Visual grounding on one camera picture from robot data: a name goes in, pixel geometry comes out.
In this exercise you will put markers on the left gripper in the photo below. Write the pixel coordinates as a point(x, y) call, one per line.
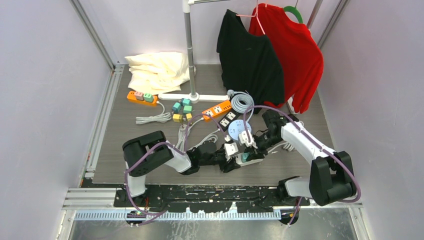
point(228, 164)

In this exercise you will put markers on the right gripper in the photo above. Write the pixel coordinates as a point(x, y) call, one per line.
point(259, 154)

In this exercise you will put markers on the white usb power strip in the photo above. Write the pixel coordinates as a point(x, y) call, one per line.
point(249, 162)

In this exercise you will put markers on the round blue power strip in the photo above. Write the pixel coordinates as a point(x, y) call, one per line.
point(235, 128)

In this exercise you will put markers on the black power strip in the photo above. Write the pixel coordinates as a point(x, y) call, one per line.
point(228, 118)

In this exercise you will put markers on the orange power strip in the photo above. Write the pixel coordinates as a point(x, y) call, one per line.
point(130, 97)
point(217, 110)

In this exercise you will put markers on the yellow usb charger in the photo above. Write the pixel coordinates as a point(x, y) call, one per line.
point(178, 118)

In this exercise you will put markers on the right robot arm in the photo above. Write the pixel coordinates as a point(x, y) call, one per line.
point(331, 177)

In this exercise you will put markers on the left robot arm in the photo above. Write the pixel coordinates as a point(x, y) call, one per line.
point(146, 153)

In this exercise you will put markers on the white clothes rack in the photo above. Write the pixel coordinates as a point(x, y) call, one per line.
point(193, 96)

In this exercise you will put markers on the black t-shirt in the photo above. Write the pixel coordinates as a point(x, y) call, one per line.
point(248, 62)

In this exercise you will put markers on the red t-shirt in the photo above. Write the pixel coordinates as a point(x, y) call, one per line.
point(301, 59)

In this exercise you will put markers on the pink charger on far strip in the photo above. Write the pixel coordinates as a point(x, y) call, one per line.
point(139, 95)

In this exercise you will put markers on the cream folded cloth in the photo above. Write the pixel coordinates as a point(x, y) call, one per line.
point(158, 72)

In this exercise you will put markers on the pink hanger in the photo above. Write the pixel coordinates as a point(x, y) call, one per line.
point(256, 16)

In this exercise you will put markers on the green hanger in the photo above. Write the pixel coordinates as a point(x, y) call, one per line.
point(292, 9)

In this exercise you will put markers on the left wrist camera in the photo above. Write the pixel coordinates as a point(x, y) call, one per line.
point(230, 147)

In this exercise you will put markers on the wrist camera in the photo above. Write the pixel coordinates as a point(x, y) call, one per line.
point(230, 147)
point(245, 138)

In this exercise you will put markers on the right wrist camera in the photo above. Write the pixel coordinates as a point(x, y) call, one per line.
point(245, 138)

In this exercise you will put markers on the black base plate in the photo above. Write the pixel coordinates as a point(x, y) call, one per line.
point(211, 200)

